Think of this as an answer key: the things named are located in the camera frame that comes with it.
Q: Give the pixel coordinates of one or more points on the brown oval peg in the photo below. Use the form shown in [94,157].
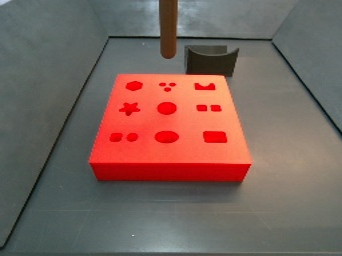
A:
[168,21]

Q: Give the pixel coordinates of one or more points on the red shape sorting block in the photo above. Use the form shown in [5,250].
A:
[170,129]

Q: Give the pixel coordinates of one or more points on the black curved peg holder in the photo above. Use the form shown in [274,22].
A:
[210,60]

